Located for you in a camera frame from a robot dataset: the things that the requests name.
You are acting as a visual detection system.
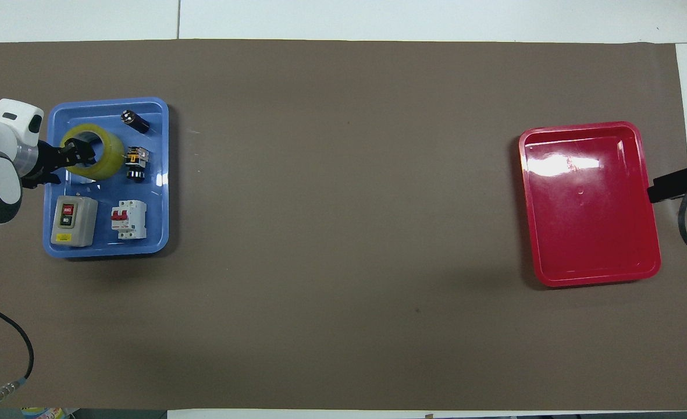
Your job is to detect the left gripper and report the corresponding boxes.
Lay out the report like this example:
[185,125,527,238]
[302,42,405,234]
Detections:
[22,138,97,190]

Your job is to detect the blue plastic tray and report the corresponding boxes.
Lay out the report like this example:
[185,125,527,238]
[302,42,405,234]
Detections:
[42,97,170,259]

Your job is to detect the yellow clear tape roll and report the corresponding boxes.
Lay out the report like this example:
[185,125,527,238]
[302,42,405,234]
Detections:
[60,123,127,180]

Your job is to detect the white circuit breaker red levers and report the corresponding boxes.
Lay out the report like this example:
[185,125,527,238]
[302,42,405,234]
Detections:
[110,199,148,241]

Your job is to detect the grey push button switch box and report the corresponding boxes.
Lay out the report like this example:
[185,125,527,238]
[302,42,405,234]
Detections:
[50,195,99,248]

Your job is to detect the black cylindrical battery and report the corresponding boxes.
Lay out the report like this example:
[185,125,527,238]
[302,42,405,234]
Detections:
[120,109,151,134]

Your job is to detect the red plastic tray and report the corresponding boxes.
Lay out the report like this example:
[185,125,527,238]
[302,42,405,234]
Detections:
[517,120,663,289]

